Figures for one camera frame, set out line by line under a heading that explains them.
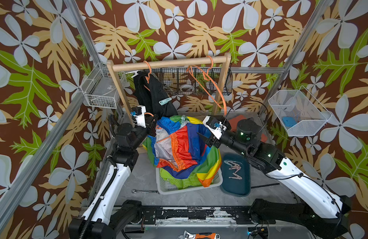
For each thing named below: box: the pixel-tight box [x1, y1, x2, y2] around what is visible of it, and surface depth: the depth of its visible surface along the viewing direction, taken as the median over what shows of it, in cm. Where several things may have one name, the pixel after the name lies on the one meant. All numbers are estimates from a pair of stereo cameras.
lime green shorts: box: [159, 167, 203, 190], surface depth 80 cm
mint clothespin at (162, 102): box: [158, 97, 173, 106], surface depth 65 cm
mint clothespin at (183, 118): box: [180, 114, 186, 126], surface depth 66 cm
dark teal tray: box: [220, 151, 252, 197], surface depth 88 cm
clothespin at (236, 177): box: [228, 172, 243, 180], surface depth 88 cm
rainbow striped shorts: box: [142, 115, 223, 188], surface depth 72 cm
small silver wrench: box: [131, 188, 160, 195], surface depth 84 cm
